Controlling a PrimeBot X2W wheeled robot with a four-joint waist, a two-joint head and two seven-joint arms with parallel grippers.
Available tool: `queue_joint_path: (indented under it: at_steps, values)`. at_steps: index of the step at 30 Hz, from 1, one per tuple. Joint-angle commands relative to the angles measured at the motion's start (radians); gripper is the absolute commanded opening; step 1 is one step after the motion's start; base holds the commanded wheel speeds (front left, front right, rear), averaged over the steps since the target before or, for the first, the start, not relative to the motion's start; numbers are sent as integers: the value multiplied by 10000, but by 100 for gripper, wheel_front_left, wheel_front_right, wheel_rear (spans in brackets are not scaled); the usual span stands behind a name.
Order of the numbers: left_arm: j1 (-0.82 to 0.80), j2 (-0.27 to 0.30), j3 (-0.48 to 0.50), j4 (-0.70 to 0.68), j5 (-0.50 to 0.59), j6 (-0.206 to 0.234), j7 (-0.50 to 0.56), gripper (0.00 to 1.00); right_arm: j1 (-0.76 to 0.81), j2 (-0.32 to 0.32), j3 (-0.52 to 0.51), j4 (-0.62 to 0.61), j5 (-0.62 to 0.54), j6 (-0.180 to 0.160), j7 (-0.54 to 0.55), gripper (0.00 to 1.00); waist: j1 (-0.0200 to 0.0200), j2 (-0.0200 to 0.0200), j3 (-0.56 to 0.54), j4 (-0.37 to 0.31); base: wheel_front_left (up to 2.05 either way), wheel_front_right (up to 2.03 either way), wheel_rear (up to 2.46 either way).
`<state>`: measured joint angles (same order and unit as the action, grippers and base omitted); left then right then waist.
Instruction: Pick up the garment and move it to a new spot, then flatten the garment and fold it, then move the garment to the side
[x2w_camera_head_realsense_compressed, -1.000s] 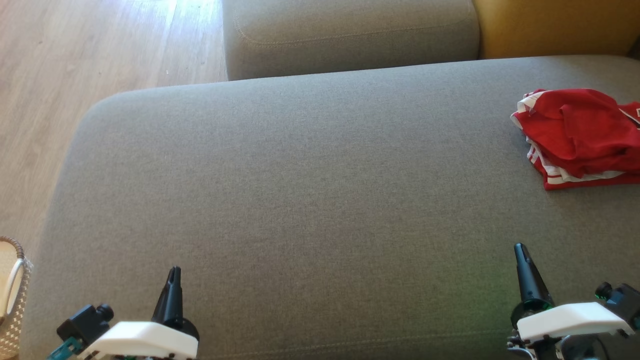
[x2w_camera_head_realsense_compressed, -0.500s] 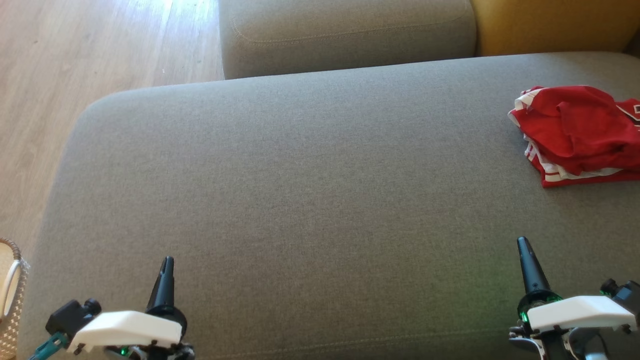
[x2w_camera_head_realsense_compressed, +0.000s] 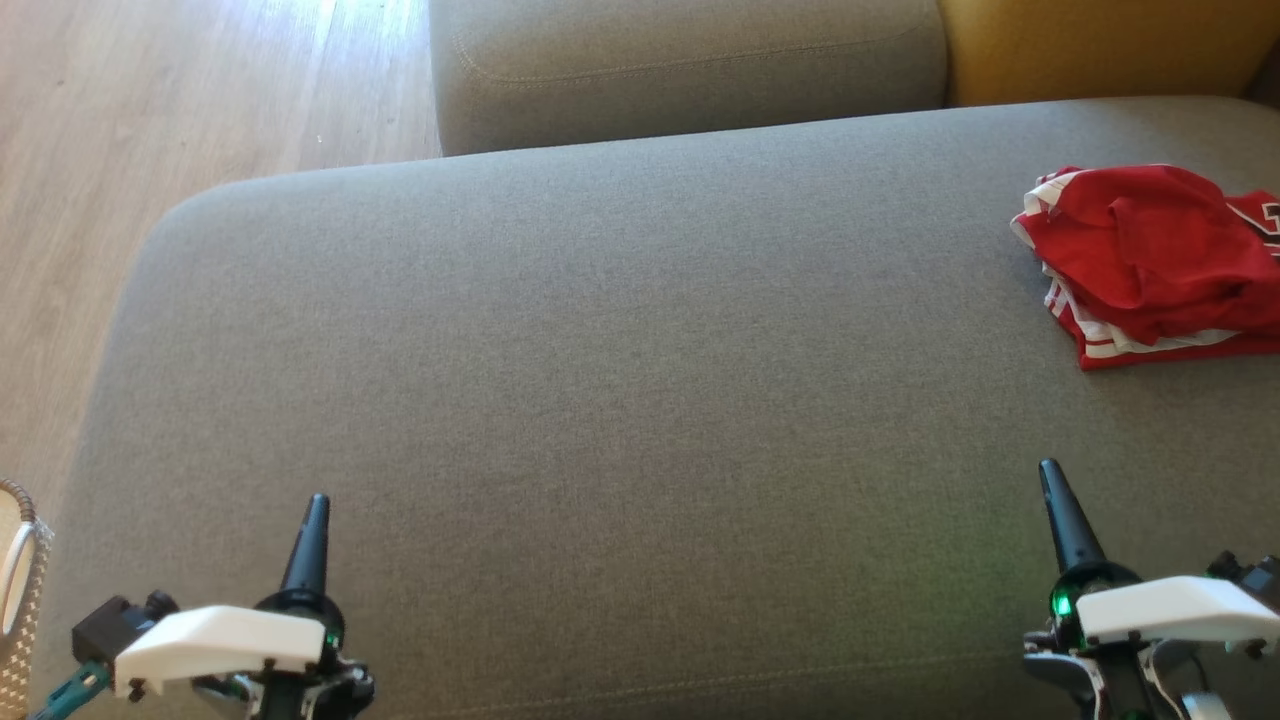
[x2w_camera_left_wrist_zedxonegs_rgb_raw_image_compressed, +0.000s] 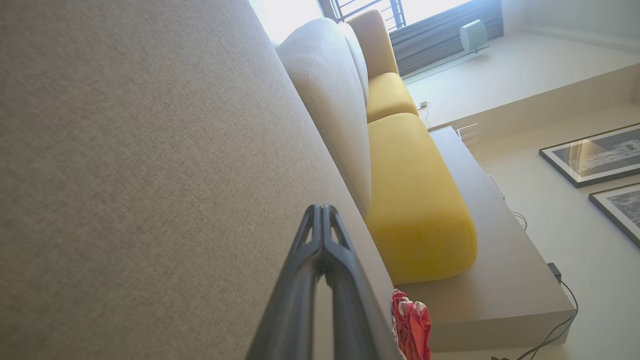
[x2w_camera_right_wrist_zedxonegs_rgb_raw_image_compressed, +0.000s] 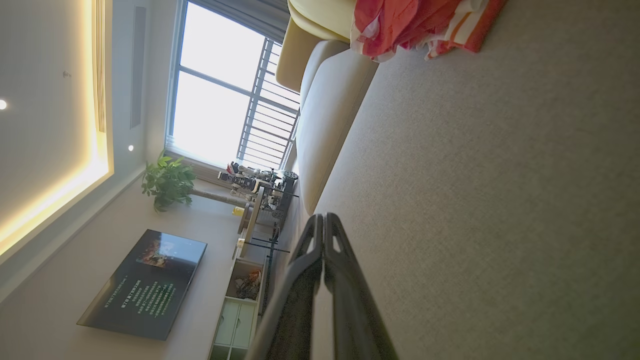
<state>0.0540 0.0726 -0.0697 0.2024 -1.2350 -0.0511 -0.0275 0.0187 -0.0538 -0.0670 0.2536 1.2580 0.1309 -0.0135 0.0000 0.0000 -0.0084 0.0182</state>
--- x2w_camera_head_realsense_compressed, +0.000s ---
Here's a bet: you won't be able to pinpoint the white woven laundry basket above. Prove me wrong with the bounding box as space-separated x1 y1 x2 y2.
0 478 53 720

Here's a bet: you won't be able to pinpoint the red jersey with white trim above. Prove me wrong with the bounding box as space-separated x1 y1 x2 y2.
1043 188 1280 372

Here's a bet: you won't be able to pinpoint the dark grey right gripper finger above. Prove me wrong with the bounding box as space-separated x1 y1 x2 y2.
1048 458 1108 573
1039 458 1082 577

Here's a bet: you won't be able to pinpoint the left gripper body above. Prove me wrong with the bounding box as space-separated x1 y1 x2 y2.
115 590 347 699

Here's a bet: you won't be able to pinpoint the grey fabric sofa seat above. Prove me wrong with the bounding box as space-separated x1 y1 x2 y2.
30 95 1280 720

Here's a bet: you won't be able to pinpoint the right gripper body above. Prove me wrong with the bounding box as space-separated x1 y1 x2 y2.
1048 560 1280 647

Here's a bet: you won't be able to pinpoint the red shorts with white stripes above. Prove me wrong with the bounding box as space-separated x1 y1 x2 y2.
1010 165 1280 346

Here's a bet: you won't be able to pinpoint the large yellow sofa cushion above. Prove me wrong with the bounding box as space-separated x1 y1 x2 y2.
937 0 1280 108

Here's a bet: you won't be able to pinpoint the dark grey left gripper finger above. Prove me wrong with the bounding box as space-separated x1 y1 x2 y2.
305 493 332 598
281 493 319 598

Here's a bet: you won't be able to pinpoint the grey sofa cushion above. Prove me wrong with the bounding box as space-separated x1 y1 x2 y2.
428 0 949 158

